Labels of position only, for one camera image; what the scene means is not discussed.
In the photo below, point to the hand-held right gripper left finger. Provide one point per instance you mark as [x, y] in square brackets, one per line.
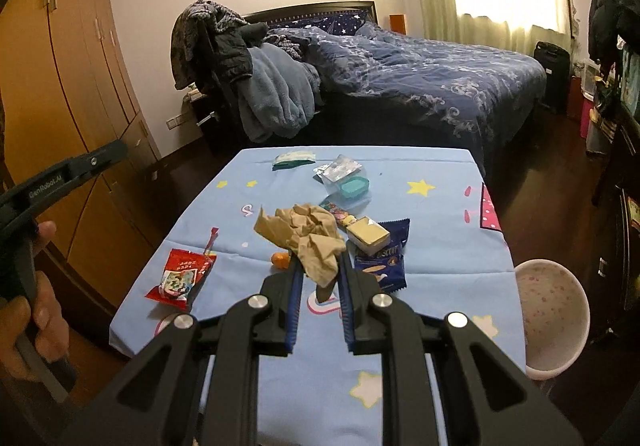
[295, 306]

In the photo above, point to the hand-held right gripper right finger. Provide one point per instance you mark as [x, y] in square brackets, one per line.
[347, 311]

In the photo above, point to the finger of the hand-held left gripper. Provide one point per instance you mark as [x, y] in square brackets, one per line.
[65, 175]

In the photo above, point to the brown paper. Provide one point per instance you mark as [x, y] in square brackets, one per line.
[310, 246]

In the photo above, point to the silver blister pack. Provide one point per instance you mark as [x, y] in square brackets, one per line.
[335, 170]

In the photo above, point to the green and white packet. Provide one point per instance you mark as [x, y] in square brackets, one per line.
[292, 159]

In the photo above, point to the person's left hand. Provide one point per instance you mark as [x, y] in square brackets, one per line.
[52, 321]

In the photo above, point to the small orange object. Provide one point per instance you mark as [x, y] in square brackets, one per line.
[280, 260]

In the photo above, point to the blue snack packet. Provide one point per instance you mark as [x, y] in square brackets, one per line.
[385, 266]

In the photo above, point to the small yellow box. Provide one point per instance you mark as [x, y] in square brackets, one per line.
[367, 232]

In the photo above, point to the wooden wardrobe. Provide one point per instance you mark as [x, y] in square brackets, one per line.
[65, 76]

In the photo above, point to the colourful candy wrapper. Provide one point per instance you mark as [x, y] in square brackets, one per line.
[336, 212]

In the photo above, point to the red snack packet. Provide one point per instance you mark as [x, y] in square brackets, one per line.
[182, 273]

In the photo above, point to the light blue star tablecloth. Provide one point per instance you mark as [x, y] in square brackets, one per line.
[435, 226]

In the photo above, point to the teal container in clear wrap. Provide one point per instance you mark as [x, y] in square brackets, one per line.
[352, 187]

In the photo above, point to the dark bedside table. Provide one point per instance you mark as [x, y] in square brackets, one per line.
[205, 126]

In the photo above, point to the grey patterned garment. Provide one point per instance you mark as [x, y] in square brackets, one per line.
[192, 31]

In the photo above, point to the dark quilted jacket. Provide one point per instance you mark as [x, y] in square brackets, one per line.
[232, 51]

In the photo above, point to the blue fleece blanket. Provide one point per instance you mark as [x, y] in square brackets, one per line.
[277, 91]

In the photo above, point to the bed with blue duvet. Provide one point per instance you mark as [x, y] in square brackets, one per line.
[415, 76]

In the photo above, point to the dark cabinet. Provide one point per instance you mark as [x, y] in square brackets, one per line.
[620, 226]

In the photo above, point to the navy star pillow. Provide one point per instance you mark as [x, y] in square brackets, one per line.
[335, 21]

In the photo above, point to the dark wooden headboard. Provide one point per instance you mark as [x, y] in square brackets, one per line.
[320, 6]

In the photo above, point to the black suitcase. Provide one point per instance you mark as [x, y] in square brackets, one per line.
[551, 76]

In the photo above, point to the plastic storage boxes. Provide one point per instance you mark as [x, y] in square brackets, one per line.
[595, 111]

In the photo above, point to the hanging dark coat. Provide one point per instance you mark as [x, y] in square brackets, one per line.
[605, 11]

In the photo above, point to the wall socket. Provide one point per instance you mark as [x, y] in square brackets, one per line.
[175, 121]

